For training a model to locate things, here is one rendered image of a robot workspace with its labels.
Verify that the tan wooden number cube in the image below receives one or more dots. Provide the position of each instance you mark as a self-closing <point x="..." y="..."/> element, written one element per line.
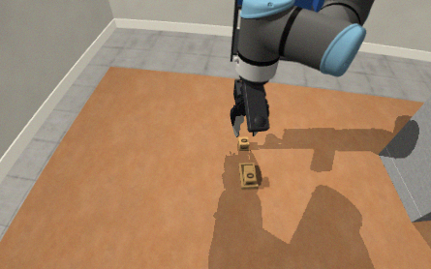
<point x="249" y="178"/>
<point x="243" y="143"/>

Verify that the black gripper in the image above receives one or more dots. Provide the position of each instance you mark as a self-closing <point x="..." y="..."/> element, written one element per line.
<point x="238" y="110"/>

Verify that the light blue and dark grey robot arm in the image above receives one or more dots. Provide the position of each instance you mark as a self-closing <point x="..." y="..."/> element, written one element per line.
<point x="325" y="41"/>

